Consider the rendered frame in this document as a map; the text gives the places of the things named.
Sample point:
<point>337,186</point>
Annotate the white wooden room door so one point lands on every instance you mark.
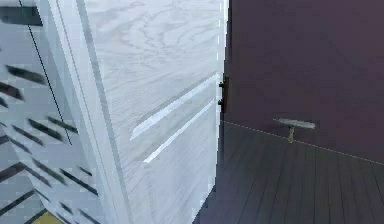
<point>156,100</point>

